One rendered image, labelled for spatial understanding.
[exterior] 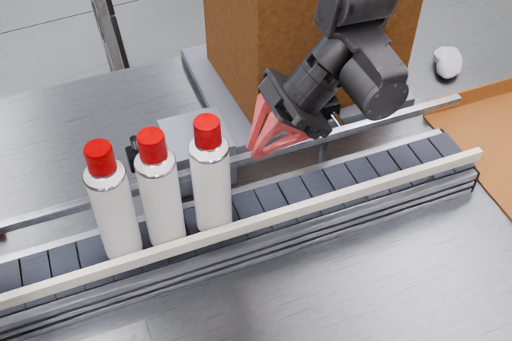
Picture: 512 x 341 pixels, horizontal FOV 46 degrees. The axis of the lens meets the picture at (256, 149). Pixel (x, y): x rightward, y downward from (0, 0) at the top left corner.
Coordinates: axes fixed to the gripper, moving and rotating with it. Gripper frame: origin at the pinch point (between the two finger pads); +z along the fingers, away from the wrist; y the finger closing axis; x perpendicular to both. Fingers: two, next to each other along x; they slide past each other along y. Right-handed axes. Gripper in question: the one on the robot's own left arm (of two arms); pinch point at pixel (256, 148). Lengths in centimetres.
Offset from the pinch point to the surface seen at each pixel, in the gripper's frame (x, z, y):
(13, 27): 38, 103, -202
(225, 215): 1.7, 10.2, 2.4
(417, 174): 25.0, -7.8, 4.5
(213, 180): -4.7, 4.8, 2.5
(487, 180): 41.2, -11.8, 4.6
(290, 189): 13.5, 5.9, -2.0
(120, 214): -12.8, 14.1, 2.1
